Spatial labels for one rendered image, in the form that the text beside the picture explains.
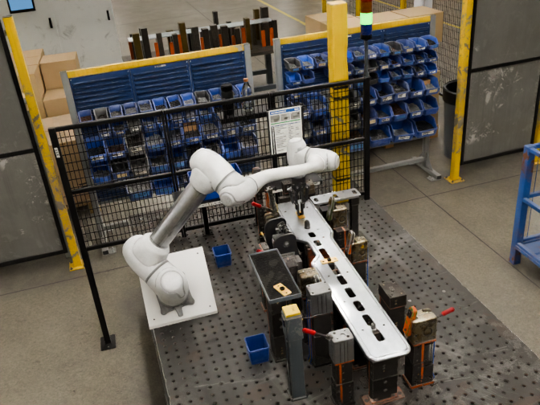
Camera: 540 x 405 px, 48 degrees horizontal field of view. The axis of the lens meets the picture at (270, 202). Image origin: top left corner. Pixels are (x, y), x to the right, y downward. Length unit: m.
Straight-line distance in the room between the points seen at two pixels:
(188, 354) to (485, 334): 1.41
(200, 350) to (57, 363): 1.50
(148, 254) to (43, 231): 2.18
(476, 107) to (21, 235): 4.03
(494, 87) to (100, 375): 4.09
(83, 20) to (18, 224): 4.89
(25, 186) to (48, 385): 1.54
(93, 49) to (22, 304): 5.30
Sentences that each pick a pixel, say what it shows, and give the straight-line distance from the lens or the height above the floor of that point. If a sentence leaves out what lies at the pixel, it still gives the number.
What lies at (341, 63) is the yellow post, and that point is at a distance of 3.77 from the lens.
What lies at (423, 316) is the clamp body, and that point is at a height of 1.06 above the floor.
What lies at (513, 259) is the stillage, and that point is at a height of 0.05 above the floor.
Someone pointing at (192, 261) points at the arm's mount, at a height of 0.91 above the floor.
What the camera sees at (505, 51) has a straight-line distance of 5.84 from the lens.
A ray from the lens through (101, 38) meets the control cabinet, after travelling 9.45.
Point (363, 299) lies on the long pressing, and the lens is 2.74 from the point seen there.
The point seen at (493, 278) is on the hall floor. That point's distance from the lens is 4.69.
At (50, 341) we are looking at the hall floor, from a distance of 4.51.
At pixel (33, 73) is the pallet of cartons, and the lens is 6.95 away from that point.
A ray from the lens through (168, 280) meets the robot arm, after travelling 2.95.
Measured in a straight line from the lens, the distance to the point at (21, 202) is 4.95.
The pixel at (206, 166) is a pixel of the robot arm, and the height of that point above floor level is 1.56.
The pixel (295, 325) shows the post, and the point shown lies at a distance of 2.45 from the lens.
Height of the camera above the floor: 2.68
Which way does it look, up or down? 28 degrees down
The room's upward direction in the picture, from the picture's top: 5 degrees counter-clockwise
